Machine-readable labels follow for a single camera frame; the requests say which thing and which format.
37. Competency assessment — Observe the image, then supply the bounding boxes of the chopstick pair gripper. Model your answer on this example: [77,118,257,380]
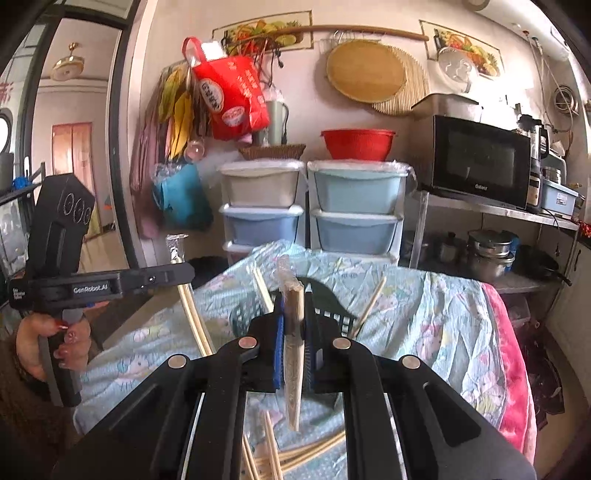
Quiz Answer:
[276,255,305,432]
[166,234,214,357]

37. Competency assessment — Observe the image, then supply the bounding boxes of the left hand red nails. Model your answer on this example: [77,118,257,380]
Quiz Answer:
[13,301,110,383]

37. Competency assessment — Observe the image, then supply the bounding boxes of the loose chopstick pair centre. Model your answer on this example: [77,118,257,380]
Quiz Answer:
[242,410,283,479]

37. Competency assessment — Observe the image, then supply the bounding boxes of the loose chopstick pair diagonal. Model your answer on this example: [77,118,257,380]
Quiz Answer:
[254,430,346,479]

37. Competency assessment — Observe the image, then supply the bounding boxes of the pink blanket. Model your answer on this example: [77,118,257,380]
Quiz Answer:
[482,283,537,464]

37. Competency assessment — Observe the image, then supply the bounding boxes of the wrapped chopsticks in basket right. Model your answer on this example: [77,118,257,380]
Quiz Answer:
[349,276,387,339]

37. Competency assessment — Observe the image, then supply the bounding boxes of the wrapped chopsticks in basket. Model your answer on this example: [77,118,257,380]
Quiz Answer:
[349,276,387,339]
[250,264,273,314]

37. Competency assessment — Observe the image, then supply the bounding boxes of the green plastic utensil basket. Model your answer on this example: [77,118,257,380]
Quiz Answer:
[229,277,356,337]

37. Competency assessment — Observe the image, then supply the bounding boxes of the wrapped chopsticks in basket left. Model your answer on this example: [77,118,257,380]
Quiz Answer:
[250,264,273,314]

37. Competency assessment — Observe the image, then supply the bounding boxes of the blue hanging bag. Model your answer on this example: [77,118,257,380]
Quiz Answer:
[152,163,213,231]

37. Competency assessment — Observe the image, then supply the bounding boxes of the cartoon print tablecloth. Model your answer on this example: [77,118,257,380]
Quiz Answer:
[74,242,506,479]

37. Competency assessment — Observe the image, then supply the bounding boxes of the stacked steel pots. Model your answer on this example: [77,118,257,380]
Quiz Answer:
[468,229,521,283]

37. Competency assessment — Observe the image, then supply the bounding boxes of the blue lower right drawer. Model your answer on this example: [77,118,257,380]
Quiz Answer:
[311,209,404,256]

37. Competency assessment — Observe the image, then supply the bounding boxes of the blue drawer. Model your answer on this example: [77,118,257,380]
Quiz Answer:
[307,160,418,215]
[219,204,304,247]
[311,209,404,256]

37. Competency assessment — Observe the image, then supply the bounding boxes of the blue lower left drawer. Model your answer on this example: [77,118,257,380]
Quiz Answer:
[219,204,304,247]

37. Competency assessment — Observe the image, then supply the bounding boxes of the metal shelf rack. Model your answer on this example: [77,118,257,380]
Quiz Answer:
[408,190,579,295]

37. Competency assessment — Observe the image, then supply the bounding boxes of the white top left drawer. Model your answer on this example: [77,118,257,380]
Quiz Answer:
[218,159,304,208]

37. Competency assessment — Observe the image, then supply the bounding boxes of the blue top right drawer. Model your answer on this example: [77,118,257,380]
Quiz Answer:
[307,160,418,215]

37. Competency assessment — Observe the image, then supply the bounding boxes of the red shopping bag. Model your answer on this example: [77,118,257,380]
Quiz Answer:
[182,37,270,141]

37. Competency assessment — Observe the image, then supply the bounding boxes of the wicker basket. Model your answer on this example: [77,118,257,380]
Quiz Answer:
[238,144,305,161]

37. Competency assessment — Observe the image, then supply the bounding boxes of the blue box on shelf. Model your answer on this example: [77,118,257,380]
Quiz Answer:
[541,178,578,218]

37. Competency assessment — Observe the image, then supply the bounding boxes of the black microwave oven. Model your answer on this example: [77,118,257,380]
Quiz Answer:
[408,115,530,210]

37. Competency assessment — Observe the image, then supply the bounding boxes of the red plastic colander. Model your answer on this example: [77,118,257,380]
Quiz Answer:
[321,129,396,162]

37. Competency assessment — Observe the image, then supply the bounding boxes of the electric kettle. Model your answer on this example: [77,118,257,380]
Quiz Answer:
[518,114,549,214]

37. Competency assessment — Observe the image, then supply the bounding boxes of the woven round mat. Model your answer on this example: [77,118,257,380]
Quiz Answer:
[372,46,430,117]

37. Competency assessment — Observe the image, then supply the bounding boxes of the round wooden board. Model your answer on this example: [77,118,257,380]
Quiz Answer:
[325,40,407,104]

